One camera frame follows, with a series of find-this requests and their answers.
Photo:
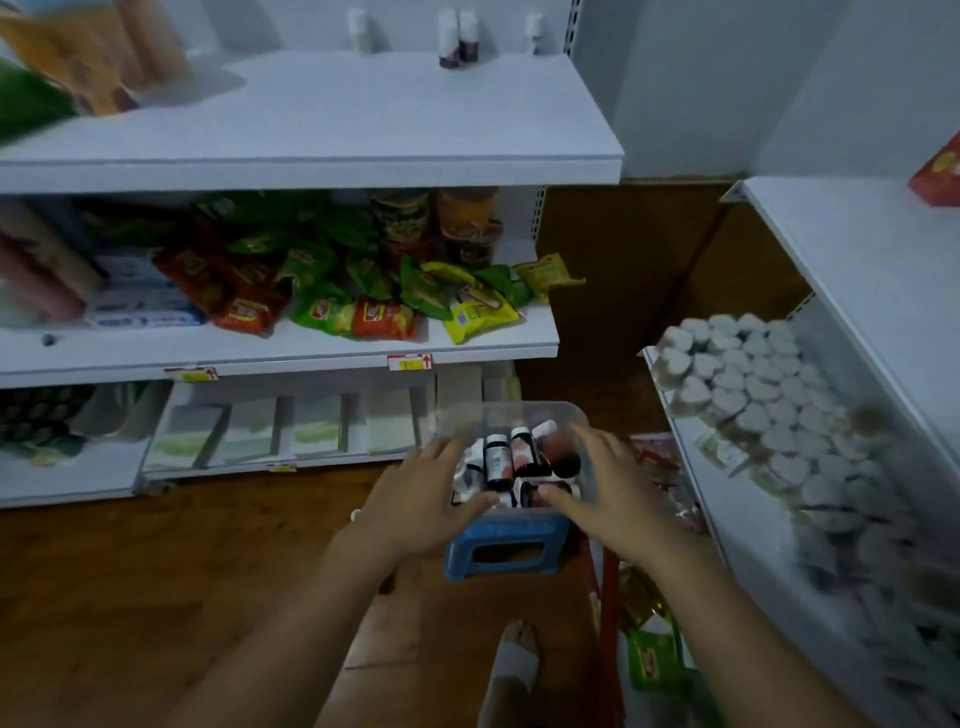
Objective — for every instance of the person's left hand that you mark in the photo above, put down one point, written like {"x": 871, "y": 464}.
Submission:
{"x": 412, "y": 502}

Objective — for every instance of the person's right hand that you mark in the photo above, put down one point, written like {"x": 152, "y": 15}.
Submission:
{"x": 622, "y": 502}

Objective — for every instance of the person's right thumb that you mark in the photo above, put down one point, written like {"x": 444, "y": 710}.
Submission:
{"x": 561, "y": 499}

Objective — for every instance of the person's left thumb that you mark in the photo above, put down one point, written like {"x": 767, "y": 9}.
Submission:
{"x": 472, "y": 508}

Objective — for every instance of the clear plastic container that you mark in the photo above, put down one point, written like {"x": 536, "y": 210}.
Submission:
{"x": 517, "y": 412}

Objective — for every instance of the person's right forearm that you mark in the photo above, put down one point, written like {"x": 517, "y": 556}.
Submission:
{"x": 735, "y": 637}

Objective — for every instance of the person's left forearm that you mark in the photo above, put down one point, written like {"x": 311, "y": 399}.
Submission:
{"x": 300, "y": 637}

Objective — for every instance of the blue plastic stool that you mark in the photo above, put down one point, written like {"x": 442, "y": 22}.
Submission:
{"x": 465, "y": 559}

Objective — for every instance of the pile of small dropper bottles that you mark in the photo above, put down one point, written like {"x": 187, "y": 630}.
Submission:
{"x": 496, "y": 459}

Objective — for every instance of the red shopping basket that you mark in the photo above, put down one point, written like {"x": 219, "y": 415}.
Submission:
{"x": 609, "y": 600}

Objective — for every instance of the white green flat packet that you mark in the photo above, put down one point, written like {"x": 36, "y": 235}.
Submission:
{"x": 184, "y": 439}
{"x": 318, "y": 426}
{"x": 390, "y": 421}
{"x": 249, "y": 431}

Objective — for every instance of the person's foot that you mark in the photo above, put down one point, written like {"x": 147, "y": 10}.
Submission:
{"x": 514, "y": 660}

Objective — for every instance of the yellow red price tag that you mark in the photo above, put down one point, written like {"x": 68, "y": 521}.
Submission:
{"x": 281, "y": 468}
{"x": 191, "y": 373}
{"x": 409, "y": 362}

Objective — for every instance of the small green red packet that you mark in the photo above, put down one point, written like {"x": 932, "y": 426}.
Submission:
{"x": 654, "y": 660}

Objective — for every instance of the pile of white heart containers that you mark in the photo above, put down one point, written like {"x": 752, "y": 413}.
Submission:
{"x": 757, "y": 390}

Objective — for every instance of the pile of colourful snack packets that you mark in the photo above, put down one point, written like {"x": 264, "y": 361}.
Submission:
{"x": 330, "y": 300}

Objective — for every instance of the orange cup noodle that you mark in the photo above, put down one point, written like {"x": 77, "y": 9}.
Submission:
{"x": 469, "y": 214}

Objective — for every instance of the green cup noodle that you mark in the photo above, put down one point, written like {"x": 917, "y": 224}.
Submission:
{"x": 401, "y": 217}

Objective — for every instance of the blue white tissue packs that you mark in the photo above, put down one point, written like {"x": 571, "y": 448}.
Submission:
{"x": 142, "y": 296}

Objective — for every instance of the white metal shelf unit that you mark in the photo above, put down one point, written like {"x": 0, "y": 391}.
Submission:
{"x": 337, "y": 112}

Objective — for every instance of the dark green packaged goods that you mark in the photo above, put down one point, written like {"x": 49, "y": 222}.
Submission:
{"x": 37, "y": 424}

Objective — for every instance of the small white bottle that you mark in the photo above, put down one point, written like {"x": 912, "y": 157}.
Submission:
{"x": 534, "y": 31}
{"x": 359, "y": 30}

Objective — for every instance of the pink rolled packs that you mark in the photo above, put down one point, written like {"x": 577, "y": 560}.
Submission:
{"x": 41, "y": 262}

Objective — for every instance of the red box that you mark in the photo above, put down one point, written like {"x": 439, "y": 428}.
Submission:
{"x": 937, "y": 172}

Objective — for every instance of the orange snack packet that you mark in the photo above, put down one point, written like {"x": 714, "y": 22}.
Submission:
{"x": 90, "y": 52}

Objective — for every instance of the large green snack packet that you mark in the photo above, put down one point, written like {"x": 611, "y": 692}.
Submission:
{"x": 30, "y": 101}

